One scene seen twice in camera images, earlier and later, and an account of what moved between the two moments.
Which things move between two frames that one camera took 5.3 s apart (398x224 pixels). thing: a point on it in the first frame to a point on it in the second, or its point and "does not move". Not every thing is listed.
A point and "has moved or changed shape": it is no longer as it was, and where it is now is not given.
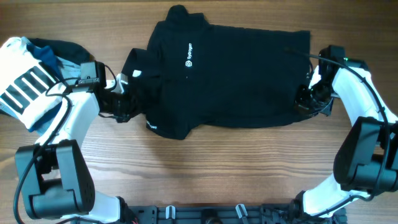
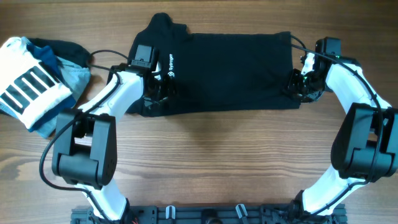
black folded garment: (65, 50) does not move
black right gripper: (304, 101) to (300, 86)
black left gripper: (124, 117) to (170, 91)
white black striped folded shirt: (28, 90) does not move
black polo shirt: (196, 73) has moved or changed shape
